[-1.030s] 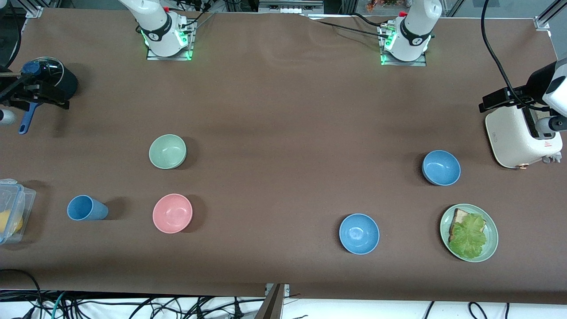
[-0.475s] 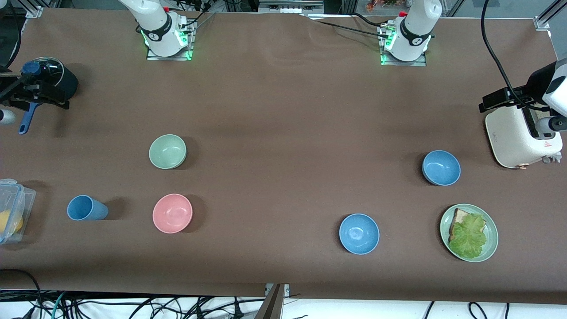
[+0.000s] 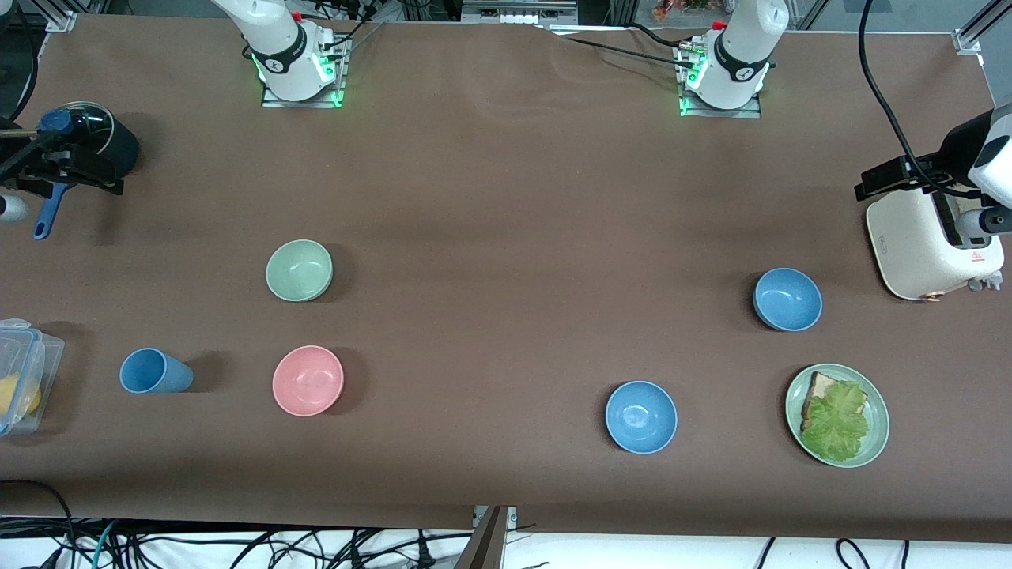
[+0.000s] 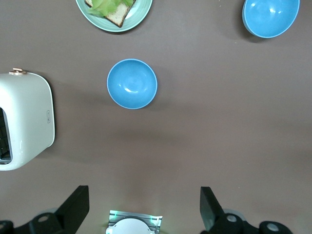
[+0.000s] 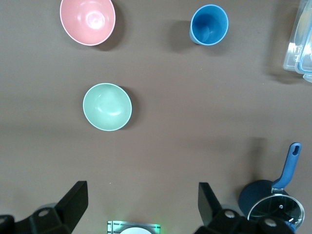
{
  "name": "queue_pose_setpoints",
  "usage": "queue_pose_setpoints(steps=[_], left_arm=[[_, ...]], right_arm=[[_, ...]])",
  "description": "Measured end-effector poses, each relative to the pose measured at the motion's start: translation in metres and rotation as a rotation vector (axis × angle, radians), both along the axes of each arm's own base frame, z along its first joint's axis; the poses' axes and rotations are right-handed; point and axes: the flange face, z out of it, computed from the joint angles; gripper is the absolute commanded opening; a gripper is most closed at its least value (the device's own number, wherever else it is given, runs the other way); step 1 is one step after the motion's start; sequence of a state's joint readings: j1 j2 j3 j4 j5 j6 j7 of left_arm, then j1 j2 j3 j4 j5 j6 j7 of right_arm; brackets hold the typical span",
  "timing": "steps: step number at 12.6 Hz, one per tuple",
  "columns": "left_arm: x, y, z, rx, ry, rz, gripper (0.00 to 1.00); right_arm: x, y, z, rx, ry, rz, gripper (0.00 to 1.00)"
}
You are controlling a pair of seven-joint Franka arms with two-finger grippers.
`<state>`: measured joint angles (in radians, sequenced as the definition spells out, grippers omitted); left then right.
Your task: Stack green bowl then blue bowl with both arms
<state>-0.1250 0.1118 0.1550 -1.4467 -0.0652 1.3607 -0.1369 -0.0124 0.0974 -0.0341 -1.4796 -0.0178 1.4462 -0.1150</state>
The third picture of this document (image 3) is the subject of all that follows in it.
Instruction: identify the blue bowl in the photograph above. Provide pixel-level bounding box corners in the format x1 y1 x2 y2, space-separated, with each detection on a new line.
753 267 824 333
605 380 678 455

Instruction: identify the green bowl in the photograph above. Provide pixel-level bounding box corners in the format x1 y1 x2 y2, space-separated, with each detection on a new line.
266 239 334 303

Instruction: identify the pink bowl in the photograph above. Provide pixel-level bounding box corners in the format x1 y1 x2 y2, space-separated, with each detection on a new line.
272 345 346 417

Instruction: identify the glass lid blue knob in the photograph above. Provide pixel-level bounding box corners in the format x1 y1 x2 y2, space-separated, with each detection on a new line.
36 100 116 163

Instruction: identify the cream white toaster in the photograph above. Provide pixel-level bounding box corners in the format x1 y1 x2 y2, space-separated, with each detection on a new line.
866 186 1006 303

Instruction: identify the clear plastic container blue lid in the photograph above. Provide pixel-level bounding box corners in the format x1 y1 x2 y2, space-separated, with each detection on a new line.
0 318 66 437

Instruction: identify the blue cup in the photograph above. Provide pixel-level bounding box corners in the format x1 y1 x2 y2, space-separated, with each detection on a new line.
119 348 194 394

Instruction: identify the bread slice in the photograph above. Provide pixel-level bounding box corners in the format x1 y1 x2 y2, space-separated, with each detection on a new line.
801 371 851 431

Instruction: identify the yellow lemon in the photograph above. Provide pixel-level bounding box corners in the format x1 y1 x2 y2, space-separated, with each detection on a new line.
0 375 42 418

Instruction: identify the green plate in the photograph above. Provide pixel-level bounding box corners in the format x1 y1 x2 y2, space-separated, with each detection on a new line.
785 364 891 469

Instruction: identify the green lettuce leaf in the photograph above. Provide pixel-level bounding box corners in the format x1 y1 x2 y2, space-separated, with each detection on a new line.
801 381 870 463

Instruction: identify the black pot blue handle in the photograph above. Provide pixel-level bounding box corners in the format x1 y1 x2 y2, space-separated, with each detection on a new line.
33 101 141 240

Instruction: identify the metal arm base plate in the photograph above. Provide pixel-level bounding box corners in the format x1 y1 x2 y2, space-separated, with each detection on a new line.
678 40 765 120
261 32 349 109

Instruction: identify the black cable on table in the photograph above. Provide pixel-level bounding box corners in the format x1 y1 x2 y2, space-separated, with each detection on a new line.
553 24 700 72

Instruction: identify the teal cable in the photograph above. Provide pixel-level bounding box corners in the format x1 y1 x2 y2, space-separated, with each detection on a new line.
89 520 121 569

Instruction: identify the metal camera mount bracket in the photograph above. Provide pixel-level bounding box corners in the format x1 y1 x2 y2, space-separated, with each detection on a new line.
453 506 519 569

